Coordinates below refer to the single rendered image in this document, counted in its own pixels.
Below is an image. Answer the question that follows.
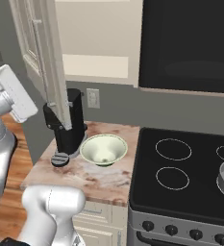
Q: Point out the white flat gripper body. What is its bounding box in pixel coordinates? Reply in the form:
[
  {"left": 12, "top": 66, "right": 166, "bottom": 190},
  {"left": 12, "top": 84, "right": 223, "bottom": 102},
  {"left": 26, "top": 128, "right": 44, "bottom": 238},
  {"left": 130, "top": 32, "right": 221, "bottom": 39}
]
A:
[{"left": 0, "top": 63, "right": 39, "bottom": 124}]

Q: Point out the cream base cabinet door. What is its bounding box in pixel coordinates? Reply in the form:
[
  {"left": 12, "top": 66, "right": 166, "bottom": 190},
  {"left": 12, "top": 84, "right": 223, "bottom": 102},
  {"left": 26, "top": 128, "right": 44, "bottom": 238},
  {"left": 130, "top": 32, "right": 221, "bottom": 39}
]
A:
[{"left": 72, "top": 225, "right": 115, "bottom": 246}]

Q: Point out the black coffee machine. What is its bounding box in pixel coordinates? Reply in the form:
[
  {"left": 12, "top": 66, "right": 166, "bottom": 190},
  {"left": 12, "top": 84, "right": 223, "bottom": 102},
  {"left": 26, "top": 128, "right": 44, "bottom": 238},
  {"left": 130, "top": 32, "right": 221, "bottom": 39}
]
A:
[{"left": 42, "top": 87, "right": 88, "bottom": 168}]

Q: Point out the pale green bowl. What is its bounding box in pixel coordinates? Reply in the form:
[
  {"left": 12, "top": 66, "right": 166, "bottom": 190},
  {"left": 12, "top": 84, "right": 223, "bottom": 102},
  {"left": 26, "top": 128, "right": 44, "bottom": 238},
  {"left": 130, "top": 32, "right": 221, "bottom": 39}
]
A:
[{"left": 79, "top": 133, "right": 129, "bottom": 168}]

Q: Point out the cream drawer front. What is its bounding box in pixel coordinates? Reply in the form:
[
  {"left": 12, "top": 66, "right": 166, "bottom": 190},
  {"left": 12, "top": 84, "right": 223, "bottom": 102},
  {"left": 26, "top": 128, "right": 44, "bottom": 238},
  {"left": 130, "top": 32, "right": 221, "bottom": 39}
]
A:
[{"left": 72, "top": 200, "right": 113, "bottom": 226}]

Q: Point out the black microwave oven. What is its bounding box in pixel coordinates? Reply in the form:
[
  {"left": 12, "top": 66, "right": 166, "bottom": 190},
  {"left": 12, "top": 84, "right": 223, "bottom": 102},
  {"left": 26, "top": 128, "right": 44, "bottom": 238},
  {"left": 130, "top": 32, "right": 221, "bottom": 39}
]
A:
[{"left": 137, "top": 0, "right": 224, "bottom": 96}]

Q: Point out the black stove knob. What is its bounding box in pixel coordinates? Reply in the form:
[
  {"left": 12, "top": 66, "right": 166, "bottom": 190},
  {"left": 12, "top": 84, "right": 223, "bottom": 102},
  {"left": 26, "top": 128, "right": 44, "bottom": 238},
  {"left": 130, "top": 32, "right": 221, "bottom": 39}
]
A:
[
  {"left": 164, "top": 224, "right": 179, "bottom": 237},
  {"left": 141, "top": 219, "right": 156, "bottom": 233},
  {"left": 213, "top": 233, "right": 224, "bottom": 246},
  {"left": 188, "top": 228, "right": 204, "bottom": 242}
]

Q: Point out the black hob stove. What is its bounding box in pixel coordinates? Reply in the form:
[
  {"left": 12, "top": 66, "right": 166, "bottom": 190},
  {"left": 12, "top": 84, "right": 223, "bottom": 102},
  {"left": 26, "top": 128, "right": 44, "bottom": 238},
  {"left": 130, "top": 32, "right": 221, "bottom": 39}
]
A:
[{"left": 126, "top": 126, "right": 224, "bottom": 246}]

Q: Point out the grey cabinet door handle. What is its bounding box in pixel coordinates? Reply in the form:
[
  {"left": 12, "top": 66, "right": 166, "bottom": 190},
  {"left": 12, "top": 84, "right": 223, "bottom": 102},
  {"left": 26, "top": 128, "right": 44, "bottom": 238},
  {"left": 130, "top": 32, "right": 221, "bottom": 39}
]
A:
[{"left": 31, "top": 18, "right": 58, "bottom": 109}]

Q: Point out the cream wall cabinet door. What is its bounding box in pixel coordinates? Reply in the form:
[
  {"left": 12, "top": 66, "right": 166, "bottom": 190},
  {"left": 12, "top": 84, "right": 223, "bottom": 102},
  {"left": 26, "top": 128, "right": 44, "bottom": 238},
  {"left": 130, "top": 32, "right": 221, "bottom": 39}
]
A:
[{"left": 9, "top": 0, "right": 74, "bottom": 132}]

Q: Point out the white wall socket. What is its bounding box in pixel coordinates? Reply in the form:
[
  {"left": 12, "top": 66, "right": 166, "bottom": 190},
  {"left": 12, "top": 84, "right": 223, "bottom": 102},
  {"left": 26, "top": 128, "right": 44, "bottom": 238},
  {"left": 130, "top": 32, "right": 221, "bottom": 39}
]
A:
[{"left": 86, "top": 87, "right": 101, "bottom": 110}]

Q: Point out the cream wall cabinet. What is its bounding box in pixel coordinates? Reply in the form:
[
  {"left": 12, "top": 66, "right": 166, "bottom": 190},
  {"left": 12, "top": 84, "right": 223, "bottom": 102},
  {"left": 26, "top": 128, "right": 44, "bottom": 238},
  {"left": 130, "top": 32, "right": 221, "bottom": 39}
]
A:
[{"left": 54, "top": 0, "right": 144, "bottom": 88}]

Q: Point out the grey drawer handle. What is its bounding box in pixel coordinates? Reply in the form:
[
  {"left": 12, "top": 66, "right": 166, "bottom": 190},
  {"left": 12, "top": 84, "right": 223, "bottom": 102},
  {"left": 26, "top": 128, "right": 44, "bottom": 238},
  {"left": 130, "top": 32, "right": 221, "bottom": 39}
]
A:
[{"left": 82, "top": 208, "right": 104, "bottom": 215}]

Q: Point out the black oven door handle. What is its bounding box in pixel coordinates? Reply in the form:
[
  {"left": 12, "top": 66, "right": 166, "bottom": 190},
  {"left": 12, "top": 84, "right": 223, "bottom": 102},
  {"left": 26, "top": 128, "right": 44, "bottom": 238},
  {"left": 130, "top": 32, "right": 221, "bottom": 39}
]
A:
[{"left": 136, "top": 231, "right": 182, "bottom": 246}]

